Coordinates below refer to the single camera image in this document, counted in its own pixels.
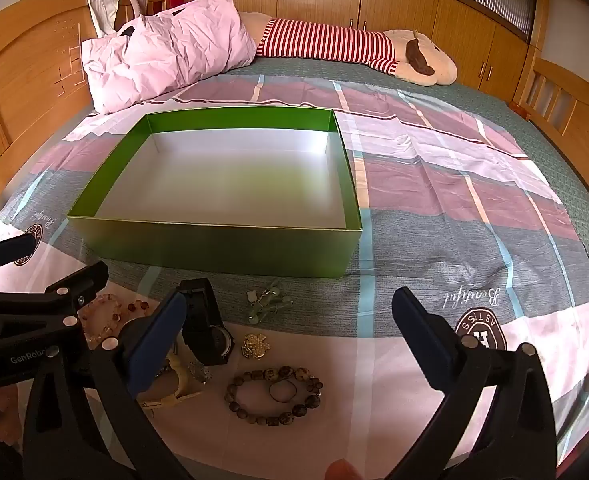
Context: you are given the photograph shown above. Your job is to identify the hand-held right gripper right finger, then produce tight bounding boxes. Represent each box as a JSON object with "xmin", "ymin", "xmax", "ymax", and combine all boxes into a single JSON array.
[{"xmin": 384, "ymin": 286, "xmax": 557, "ymax": 480}]

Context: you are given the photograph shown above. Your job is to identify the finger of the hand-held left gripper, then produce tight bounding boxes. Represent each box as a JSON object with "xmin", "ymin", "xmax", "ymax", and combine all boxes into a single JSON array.
[
  {"xmin": 0, "ymin": 259, "xmax": 109, "ymax": 333},
  {"xmin": 0, "ymin": 232, "xmax": 38, "ymax": 292}
]

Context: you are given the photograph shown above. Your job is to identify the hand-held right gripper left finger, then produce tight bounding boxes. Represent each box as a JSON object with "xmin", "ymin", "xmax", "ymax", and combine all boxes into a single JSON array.
[{"xmin": 22, "ymin": 291, "xmax": 198, "ymax": 480}]

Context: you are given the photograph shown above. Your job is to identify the cream strap wristwatch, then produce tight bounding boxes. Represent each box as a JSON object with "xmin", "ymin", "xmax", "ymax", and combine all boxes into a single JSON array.
[{"xmin": 138, "ymin": 349, "xmax": 204, "ymax": 409}]

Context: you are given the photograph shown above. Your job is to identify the red and cream bead bracelet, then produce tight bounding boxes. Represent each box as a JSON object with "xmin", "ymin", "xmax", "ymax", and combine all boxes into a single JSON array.
[{"xmin": 77, "ymin": 294, "xmax": 125, "ymax": 347}]

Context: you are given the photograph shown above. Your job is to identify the brown stone bead bracelet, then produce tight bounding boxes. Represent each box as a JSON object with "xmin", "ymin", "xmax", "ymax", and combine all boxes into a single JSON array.
[{"xmin": 224, "ymin": 365, "xmax": 325, "ymax": 427}]

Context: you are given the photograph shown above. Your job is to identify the green cardboard box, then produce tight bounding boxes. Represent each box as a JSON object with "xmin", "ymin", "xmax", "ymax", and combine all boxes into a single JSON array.
[{"xmin": 67, "ymin": 106, "xmax": 364, "ymax": 278}]

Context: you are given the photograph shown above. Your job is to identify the person's left hand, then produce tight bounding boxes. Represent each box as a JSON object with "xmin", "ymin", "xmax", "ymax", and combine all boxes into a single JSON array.
[{"xmin": 0, "ymin": 386, "xmax": 26, "ymax": 437}]

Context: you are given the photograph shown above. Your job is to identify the person's right hand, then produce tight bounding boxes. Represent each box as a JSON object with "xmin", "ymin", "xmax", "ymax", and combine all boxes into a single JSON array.
[{"xmin": 324, "ymin": 459, "xmax": 364, "ymax": 480}]

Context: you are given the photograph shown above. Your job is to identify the silver brooch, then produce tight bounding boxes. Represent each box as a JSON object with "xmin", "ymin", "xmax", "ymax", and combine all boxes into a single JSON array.
[{"xmin": 188, "ymin": 360, "xmax": 213, "ymax": 386}]

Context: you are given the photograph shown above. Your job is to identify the black wristwatch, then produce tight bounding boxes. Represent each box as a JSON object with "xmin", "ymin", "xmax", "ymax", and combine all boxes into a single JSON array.
[{"xmin": 178, "ymin": 278, "xmax": 236, "ymax": 367}]

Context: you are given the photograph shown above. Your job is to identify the gold brooch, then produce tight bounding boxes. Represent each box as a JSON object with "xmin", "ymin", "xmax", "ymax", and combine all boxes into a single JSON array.
[{"xmin": 239, "ymin": 332, "xmax": 272, "ymax": 360}]

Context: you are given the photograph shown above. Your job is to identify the pale green jade pendants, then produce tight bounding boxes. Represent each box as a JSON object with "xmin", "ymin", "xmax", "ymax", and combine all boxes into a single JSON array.
[{"xmin": 245, "ymin": 280, "xmax": 295, "ymax": 324}]

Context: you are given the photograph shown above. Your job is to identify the plaid bed sheet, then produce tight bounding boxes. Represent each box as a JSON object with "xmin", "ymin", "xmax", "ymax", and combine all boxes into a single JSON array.
[{"xmin": 0, "ymin": 74, "xmax": 589, "ymax": 468}]

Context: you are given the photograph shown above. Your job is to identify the wooden headboard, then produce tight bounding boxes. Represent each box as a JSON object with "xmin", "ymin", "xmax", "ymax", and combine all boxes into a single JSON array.
[{"xmin": 0, "ymin": 0, "xmax": 186, "ymax": 228}]

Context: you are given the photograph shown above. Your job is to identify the green bedspread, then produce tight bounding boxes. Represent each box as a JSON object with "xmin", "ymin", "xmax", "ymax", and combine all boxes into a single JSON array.
[{"xmin": 174, "ymin": 54, "xmax": 589, "ymax": 321}]

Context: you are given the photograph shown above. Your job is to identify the pink pillow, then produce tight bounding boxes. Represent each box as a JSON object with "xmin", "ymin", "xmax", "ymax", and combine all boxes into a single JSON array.
[{"xmin": 82, "ymin": 0, "xmax": 258, "ymax": 115}]

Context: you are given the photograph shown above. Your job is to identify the white cloth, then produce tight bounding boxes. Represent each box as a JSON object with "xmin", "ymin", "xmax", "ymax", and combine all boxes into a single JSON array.
[{"xmin": 83, "ymin": 0, "xmax": 126, "ymax": 39}]

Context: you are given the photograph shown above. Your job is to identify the wooden footboard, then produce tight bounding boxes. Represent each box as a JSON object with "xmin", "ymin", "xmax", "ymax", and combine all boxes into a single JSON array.
[{"xmin": 510, "ymin": 57, "xmax": 589, "ymax": 173}]

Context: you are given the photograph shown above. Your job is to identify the plush toy in striped shirt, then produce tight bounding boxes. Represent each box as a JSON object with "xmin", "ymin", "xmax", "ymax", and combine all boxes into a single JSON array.
[{"xmin": 238, "ymin": 11, "xmax": 459, "ymax": 87}]

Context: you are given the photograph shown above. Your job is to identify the thin metal ring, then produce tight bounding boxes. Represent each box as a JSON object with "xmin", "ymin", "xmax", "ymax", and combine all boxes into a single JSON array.
[{"xmin": 268, "ymin": 381, "xmax": 300, "ymax": 405}]

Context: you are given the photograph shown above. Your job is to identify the wooden wall cabinets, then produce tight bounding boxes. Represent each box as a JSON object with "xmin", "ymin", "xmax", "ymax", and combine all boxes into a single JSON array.
[{"xmin": 184, "ymin": 0, "xmax": 542, "ymax": 105}]

